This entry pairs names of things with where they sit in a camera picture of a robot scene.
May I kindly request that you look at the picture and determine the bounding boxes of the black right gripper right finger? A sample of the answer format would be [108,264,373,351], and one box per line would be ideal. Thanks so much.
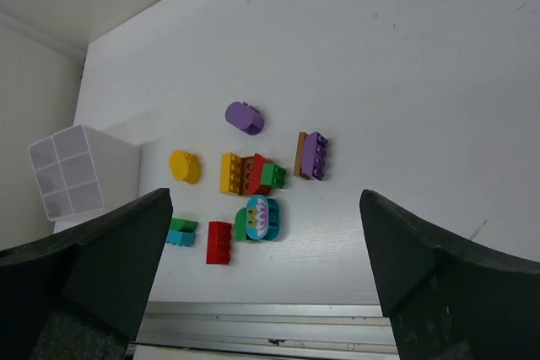
[359,190,539,359]

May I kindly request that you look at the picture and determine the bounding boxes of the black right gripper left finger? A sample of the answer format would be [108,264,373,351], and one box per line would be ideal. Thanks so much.
[1,188,173,359]

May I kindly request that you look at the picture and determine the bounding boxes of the yellow rounded lego brick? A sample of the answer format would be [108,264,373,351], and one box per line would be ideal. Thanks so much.
[169,149,201,185]

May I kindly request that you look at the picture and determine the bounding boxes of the thin brown lego plate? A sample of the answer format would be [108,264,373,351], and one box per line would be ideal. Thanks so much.
[293,132,310,180]

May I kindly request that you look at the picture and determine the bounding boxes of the yellow rectangular lego brick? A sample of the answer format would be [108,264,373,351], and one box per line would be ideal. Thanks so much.
[219,153,242,196]

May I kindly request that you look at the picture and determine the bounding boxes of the purple curved lego brick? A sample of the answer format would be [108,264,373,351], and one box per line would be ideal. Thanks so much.
[301,132,328,180]

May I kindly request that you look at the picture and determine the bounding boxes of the purple rounded lego brick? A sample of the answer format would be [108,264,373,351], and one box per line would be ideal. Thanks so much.
[225,101,265,136]

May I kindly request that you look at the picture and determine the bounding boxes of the teal rectangular lego brick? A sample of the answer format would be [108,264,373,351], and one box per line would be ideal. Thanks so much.
[166,229,196,247]

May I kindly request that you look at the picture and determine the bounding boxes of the white compartment organizer box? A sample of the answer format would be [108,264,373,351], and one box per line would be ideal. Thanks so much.
[28,125,141,222]

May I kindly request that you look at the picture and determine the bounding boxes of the green lego brick on teal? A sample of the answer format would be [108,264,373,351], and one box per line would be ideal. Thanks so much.
[170,218,198,233]

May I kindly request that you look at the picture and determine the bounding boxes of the red rectangular lego brick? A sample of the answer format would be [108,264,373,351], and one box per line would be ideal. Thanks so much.
[206,221,232,266]

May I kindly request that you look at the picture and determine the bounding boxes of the green curved lego brick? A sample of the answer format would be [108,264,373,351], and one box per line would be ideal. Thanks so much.
[234,207,247,242]

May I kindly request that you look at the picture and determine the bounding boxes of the blue frog-print lego brick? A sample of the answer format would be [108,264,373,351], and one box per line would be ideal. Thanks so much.
[245,195,280,242]

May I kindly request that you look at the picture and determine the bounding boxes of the red curved lego brick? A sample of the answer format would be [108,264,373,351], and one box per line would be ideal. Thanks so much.
[248,153,273,196]

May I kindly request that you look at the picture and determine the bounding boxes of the brown rectangular lego brick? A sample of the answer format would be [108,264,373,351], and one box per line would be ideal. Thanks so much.
[240,156,254,196]

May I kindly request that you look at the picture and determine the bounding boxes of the small green lego brick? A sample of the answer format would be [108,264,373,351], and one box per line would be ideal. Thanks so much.
[261,163,286,189]

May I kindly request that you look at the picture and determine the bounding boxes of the aluminium rail frame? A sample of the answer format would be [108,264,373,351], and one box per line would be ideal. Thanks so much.
[135,302,399,359]

